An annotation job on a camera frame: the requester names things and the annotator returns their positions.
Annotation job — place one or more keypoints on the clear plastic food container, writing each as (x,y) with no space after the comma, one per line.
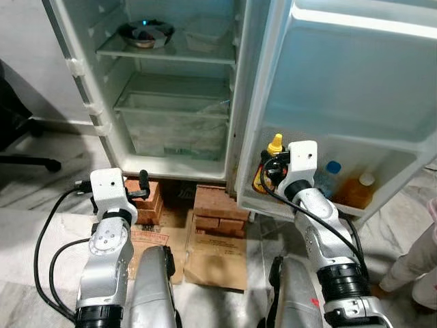
(208,34)

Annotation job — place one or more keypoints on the yellow capped sauce bottle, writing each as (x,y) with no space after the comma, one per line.
(275,143)

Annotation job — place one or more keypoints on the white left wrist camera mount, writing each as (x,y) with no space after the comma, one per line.
(109,188)

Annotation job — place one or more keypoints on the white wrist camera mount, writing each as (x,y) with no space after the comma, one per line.
(302,158)
(109,188)

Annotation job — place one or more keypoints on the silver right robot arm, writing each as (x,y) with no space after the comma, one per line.
(317,249)

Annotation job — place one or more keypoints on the glass fridge shelf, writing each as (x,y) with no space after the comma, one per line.
(171,51)

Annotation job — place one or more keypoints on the clear bottle blue label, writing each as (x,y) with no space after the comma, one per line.
(330,183)

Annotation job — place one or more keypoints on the red brick stack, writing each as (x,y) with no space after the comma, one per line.
(218,208)
(151,205)

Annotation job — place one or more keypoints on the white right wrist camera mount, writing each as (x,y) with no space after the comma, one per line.
(302,158)

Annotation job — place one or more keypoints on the orange juice bottle white cap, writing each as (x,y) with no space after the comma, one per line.
(358,195)

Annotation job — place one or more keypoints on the white fridge door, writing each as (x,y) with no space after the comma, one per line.
(355,75)

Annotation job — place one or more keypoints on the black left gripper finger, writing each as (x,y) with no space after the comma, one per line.
(144,181)

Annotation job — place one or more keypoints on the black bowl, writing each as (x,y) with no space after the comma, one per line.
(147,34)

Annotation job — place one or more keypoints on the black office chair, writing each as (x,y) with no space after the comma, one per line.
(13,116)

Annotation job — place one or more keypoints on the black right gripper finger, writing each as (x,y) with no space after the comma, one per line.
(272,160)

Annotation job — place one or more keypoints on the clear crisper drawer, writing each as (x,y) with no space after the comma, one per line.
(171,130)

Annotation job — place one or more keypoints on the child in pink shirt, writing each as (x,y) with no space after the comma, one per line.
(413,263)

